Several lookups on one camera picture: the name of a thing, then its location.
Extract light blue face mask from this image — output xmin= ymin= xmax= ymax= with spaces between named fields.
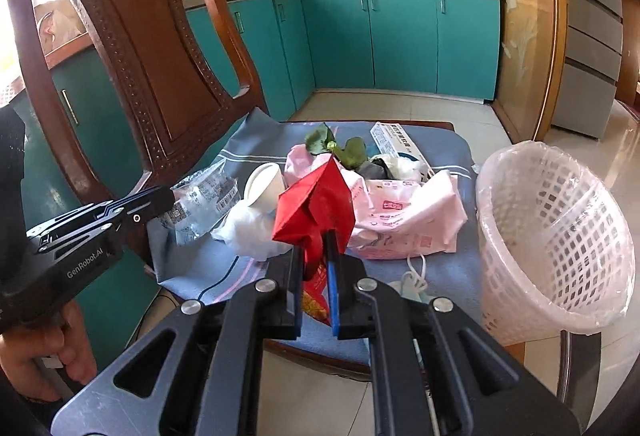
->
xmin=390 ymin=255 xmax=433 ymax=304

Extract white tissue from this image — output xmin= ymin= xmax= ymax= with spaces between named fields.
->
xmin=210 ymin=200 xmax=292 ymax=261

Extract red paper package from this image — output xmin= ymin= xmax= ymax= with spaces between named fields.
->
xmin=272 ymin=159 xmax=355 ymax=325

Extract large pink plastic bag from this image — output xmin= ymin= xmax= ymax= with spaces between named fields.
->
xmin=343 ymin=170 xmax=468 ymax=260

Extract white paper cup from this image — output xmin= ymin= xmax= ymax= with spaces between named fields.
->
xmin=244 ymin=163 xmax=285 ymax=214

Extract clear plastic wrapper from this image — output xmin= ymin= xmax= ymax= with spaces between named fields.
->
xmin=160 ymin=159 xmax=240 ymax=245

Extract small pink plastic bag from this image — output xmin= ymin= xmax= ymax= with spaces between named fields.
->
xmin=283 ymin=144 xmax=366 ymax=199

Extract green vegetable leaves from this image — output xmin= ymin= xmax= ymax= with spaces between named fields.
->
xmin=305 ymin=123 xmax=368 ymax=170

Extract white printed carton box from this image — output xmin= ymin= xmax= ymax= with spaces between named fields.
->
xmin=370 ymin=122 xmax=435 ymax=178

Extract teal kitchen cabinets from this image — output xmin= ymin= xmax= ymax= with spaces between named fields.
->
xmin=8 ymin=0 xmax=504 ymax=367

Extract person's left hand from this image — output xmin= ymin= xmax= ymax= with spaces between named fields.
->
xmin=1 ymin=300 xmax=98 ymax=402

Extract blue striped seat cushion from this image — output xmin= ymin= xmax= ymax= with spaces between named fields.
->
xmin=146 ymin=107 xmax=484 ymax=367

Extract white plastic laundry basket bin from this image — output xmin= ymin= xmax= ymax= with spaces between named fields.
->
xmin=476 ymin=141 xmax=636 ymax=346

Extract dark wooden chair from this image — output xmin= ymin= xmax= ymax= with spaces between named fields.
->
xmin=3 ymin=0 xmax=457 ymax=382

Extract glass sliding door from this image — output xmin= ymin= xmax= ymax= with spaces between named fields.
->
xmin=492 ymin=0 xmax=568 ymax=142

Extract silver refrigerator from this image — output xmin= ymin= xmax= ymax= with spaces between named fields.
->
xmin=552 ymin=0 xmax=623 ymax=139

